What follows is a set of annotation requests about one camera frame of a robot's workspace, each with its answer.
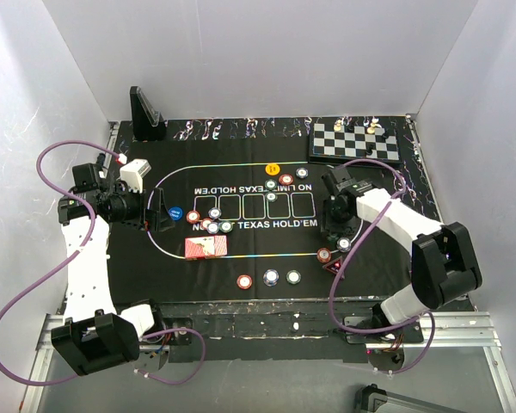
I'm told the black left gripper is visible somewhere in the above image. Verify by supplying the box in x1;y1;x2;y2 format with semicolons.
108;182;175;232

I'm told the blue small blind button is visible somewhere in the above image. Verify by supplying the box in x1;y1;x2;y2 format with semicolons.
168;206;183;221

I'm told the black triangular all-in marker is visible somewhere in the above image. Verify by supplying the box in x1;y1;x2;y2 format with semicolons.
322;256;343;275

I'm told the red playing card deck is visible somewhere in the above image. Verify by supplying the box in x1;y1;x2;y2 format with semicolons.
184;235;228;260

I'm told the yellow dealer button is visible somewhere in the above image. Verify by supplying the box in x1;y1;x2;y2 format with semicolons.
265;163;280;176

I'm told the green poker chip stack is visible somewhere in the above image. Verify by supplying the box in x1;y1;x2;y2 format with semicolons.
286;270;301;285

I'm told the red poker chip stack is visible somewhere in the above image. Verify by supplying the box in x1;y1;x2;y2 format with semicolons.
236;274;253;290

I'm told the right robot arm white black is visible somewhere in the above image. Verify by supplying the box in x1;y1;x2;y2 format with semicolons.
322;164;482;342

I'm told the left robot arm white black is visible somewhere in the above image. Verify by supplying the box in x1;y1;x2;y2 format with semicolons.
52;159;174;376

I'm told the black texas holdem poker mat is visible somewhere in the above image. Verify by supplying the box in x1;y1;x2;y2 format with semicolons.
107;136;418;305

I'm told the black chess piece on board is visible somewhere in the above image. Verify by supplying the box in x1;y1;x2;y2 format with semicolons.
365;145;375;157

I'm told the black white chess board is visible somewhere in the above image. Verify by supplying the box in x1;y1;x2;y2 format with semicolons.
308;123;402;166

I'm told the white chess pawn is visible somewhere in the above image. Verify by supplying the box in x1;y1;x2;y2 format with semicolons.
366;117;378;134

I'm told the black card shoe stand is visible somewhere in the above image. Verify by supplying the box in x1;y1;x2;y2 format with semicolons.
129;86;167;142

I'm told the black case corner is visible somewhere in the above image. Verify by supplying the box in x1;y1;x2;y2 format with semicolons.
353;384;460;413

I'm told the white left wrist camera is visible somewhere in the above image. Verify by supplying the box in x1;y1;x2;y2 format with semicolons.
120;159;151;193

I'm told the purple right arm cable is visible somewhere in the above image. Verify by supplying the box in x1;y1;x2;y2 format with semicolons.
329;158;436;373

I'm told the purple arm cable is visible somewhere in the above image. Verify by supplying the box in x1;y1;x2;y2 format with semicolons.
0;141;206;385
329;158;436;373

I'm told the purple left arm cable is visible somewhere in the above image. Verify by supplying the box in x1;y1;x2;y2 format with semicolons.
0;141;206;385

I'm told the aluminium frame rail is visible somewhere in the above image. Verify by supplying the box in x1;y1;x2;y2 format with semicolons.
20;312;516;412

